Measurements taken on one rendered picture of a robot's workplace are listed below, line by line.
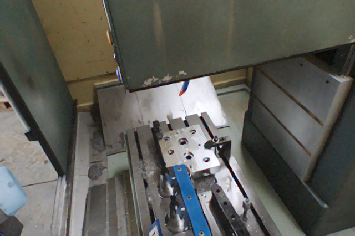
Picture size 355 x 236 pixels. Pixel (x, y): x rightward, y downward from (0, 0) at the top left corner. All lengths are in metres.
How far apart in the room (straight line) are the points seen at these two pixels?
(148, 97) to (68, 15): 0.75
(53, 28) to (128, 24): 1.44
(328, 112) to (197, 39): 0.61
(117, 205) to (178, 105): 0.88
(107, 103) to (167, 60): 1.49
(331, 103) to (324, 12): 0.41
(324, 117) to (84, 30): 1.48
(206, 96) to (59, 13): 1.14
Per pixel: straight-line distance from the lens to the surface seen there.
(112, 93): 2.01
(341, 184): 1.16
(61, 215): 1.39
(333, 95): 0.96
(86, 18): 1.85
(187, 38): 0.50
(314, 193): 1.29
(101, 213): 1.42
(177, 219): 0.70
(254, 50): 0.58
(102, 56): 1.94
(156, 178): 0.83
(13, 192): 0.74
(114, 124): 1.88
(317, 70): 1.00
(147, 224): 1.12
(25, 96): 1.28
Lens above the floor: 1.87
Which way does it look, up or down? 39 degrees down
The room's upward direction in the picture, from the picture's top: 7 degrees counter-clockwise
